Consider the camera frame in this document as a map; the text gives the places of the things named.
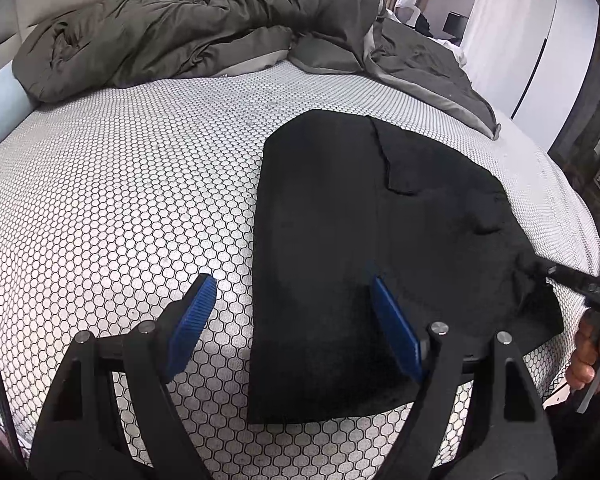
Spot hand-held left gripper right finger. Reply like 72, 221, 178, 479
369, 275, 559, 480

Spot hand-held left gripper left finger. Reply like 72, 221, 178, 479
29, 273, 218, 480

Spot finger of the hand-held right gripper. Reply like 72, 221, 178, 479
522, 255, 600, 313

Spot black pants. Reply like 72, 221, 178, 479
246, 109, 566, 426

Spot person's right hand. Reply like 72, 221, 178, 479
565, 310, 600, 395

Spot white patterned bed mattress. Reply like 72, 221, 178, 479
0, 57, 600, 480

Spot white wardrobe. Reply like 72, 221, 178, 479
462, 0, 600, 152

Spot black monitor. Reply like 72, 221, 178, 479
443, 11, 469, 41

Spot light blue pillow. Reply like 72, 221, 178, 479
0, 67, 37, 161

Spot dark grey duvet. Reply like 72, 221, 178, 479
12, 0, 502, 141

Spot white chair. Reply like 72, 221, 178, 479
394, 0, 425, 24

